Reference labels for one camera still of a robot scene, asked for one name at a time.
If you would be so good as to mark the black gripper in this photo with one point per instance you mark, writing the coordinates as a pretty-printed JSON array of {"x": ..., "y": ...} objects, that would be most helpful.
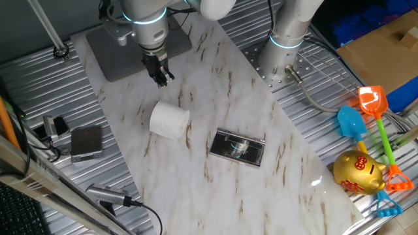
[{"x": 155, "y": 63}]

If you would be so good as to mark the white toilet paper roll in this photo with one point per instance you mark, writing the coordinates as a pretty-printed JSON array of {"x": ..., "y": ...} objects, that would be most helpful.
[{"x": 168, "y": 120}]

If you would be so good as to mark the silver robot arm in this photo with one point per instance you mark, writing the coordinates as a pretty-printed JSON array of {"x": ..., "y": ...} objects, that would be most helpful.
[{"x": 150, "y": 26}]

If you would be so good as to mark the shiny metal paper shelf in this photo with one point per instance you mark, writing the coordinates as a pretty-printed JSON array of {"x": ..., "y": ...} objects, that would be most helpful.
[{"x": 236, "y": 150}]

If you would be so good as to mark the silver digital scale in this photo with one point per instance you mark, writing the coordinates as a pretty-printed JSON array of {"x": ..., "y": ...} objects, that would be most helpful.
[{"x": 86, "y": 143}]

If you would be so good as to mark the metal stand pole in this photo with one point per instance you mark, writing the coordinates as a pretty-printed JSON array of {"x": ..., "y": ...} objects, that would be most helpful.
[{"x": 49, "y": 29}]

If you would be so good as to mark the marble pattern board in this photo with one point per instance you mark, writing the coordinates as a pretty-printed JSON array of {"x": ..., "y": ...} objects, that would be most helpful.
[{"x": 228, "y": 202}]

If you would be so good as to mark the orange pole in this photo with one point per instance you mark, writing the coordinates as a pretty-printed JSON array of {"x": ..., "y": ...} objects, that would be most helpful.
[{"x": 7, "y": 125}]

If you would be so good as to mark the blue toy shovel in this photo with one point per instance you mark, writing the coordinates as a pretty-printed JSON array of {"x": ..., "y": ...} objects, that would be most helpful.
[{"x": 351, "y": 124}]

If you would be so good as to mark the black keyboard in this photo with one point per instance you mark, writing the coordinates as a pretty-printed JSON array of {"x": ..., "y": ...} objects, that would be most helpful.
[{"x": 16, "y": 212}]

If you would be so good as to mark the blue fuzzy fabric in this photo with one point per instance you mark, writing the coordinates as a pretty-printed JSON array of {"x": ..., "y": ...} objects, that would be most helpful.
[{"x": 359, "y": 23}]

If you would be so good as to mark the orange toy shovel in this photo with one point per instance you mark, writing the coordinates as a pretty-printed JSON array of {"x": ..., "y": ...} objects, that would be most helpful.
[{"x": 372, "y": 99}]

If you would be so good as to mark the brown cardboard box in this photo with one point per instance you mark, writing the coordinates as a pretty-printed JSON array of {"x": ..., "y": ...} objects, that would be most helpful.
[{"x": 375, "y": 55}]

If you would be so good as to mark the gold piggy bank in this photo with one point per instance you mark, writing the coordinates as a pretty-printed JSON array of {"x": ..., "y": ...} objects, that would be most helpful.
[{"x": 357, "y": 173}]

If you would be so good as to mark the blue plastic sheet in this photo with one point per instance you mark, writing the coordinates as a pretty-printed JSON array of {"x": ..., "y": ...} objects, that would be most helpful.
[{"x": 403, "y": 99}]

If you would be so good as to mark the small wooden block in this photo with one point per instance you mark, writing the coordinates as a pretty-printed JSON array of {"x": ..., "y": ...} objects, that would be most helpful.
[{"x": 411, "y": 37}]

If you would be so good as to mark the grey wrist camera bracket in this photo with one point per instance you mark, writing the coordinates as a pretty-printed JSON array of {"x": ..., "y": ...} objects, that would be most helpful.
[{"x": 117, "y": 31}]

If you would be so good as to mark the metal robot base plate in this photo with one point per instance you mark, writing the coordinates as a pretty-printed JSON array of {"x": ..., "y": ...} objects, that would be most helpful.
[{"x": 277, "y": 83}]

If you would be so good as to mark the silver ribbed camera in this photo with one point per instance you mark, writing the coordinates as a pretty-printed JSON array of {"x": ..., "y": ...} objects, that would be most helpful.
[{"x": 107, "y": 194}]

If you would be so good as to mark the aluminium frame beam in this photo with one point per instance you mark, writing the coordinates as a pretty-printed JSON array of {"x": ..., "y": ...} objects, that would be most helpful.
[{"x": 49, "y": 186}]

